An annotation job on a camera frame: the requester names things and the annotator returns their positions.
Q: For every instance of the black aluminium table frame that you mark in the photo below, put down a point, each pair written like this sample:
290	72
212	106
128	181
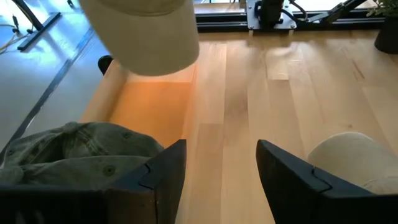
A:
224	23

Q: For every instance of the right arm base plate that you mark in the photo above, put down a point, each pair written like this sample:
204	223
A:
253	17

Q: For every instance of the green potted plant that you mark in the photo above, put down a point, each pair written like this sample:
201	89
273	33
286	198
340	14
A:
388	34

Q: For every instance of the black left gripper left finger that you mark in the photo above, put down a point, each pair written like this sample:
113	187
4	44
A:
161	186

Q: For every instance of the orange plastic bin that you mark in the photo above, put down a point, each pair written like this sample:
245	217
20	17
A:
149	105

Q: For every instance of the black floor stand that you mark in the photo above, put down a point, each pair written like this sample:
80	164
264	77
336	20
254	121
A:
38	31

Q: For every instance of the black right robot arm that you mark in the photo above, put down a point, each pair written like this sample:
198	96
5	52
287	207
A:
272	11

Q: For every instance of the black clamp knob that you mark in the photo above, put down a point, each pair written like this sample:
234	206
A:
105	63

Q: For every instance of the olive green baseball cap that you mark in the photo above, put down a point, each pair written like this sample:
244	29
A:
77	155

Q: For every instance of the beige baseball cap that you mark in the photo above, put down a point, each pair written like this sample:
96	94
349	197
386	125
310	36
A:
351	155
149	40

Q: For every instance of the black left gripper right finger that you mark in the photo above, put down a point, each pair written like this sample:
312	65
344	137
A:
289	193

